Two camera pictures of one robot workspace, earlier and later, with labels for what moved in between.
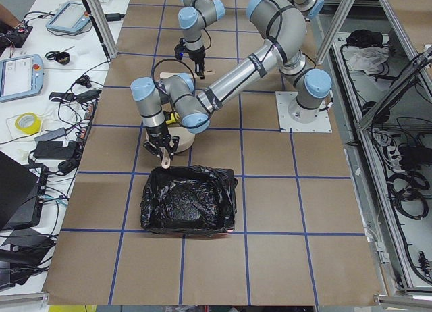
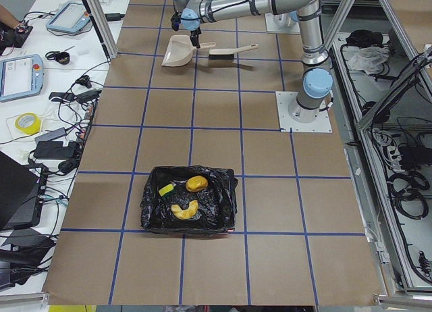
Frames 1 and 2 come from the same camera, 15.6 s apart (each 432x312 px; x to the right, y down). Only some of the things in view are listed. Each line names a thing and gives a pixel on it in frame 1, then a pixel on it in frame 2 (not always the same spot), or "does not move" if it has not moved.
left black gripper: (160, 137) -> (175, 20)
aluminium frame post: (100, 17) does not move
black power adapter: (55, 150) does not move
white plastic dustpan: (186, 140) -> (181, 50)
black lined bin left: (190, 200) does not move
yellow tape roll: (33, 129) does not move
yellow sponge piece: (173, 120) -> (166, 189)
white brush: (167, 74) -> (227, 53)
